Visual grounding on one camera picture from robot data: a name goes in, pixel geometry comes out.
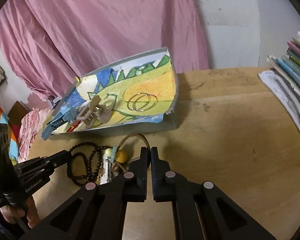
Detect pink floral bedding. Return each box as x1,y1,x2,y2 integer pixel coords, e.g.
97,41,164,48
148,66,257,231
18,108,50,163

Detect grey cardboard tray colourful lining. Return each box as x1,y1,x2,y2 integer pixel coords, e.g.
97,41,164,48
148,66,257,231
43,47,179,138

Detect striped cartoon monkey blanket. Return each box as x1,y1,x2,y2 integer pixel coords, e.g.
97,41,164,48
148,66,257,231
0,107,19,165

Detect white papers under books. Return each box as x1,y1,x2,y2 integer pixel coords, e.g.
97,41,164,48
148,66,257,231
258,70,300,132

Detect beige hair claw clip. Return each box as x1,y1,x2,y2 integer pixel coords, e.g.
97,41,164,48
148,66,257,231
76,95,111,127

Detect black bead necklace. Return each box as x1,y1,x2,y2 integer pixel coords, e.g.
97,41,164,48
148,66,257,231
66,141,111,188

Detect person's left hand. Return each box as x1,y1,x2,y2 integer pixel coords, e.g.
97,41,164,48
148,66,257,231
0,196,40,228

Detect blue smart watch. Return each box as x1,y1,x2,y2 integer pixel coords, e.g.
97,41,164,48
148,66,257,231
41,105,77,140

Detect gold bangle rings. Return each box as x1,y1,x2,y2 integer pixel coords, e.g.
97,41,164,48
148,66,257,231
126,92,159,112

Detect white hair clip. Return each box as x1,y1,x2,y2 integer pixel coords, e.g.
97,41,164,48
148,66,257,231
100,148,113,185

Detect stack of books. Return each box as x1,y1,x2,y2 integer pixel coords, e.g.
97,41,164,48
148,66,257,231
267,31,300,97

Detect pink curtain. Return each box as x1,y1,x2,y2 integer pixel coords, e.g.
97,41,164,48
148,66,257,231
0,0,209,98

